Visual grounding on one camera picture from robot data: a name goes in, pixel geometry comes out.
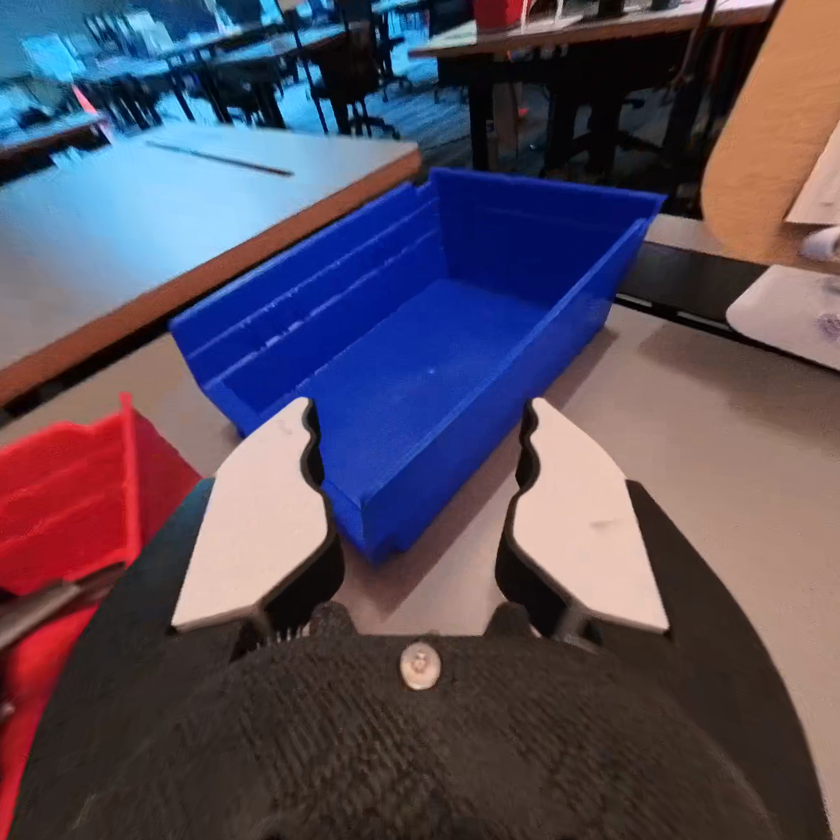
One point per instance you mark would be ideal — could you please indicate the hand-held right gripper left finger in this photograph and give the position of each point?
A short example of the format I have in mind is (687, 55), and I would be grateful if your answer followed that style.
(262, 525)

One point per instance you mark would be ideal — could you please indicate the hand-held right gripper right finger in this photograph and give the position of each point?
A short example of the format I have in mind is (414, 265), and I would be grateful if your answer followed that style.
(584, 525)

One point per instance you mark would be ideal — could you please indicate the red plastic bin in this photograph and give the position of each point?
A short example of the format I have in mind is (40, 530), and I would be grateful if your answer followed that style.
(65, 499)
(499, 13)

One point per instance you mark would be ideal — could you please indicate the blue plastic bin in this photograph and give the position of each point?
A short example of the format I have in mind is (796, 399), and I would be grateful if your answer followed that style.
(426, 367)

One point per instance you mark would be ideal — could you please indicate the grey USB hub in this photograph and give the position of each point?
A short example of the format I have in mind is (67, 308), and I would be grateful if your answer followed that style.
(52, 604)

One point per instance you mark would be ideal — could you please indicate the grey desk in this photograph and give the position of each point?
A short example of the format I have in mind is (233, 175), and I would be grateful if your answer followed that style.
(722, 459)

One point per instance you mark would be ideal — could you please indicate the grey wood-edged table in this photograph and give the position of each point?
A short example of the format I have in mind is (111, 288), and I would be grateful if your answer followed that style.
(590, 36)
(131, 249)

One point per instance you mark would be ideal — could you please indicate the wooden document stand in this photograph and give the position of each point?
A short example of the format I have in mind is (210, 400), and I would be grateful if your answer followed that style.
(754, 164)

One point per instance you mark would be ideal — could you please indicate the orange traffic cone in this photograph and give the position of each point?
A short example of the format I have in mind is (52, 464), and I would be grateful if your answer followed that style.
(92, 115)

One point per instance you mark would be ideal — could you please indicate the black office chair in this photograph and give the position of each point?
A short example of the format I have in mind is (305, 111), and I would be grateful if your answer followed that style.
(354, 72)

